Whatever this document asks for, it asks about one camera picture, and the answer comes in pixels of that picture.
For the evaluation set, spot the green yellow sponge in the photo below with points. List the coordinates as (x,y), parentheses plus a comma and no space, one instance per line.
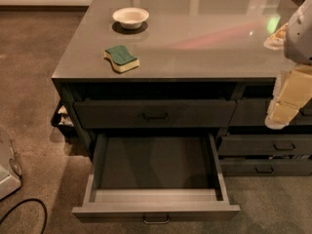
(120,58)

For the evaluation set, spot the white paper bowl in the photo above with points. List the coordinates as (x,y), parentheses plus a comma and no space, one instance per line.
(131,18)

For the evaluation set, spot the grey white machine base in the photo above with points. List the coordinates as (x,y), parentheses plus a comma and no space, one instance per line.
(10,171)

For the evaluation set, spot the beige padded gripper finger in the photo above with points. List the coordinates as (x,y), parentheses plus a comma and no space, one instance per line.
(292,91)

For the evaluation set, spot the black bin with clutter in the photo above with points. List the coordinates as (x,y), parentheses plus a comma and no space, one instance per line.
(62,121)

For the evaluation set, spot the dark drawer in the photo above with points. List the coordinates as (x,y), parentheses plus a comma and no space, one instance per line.
(252,112)
(156,179)
(266,167)
(176,113)
(271,145)

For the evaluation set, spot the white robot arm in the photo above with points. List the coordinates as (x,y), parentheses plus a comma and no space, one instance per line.
(295,36)

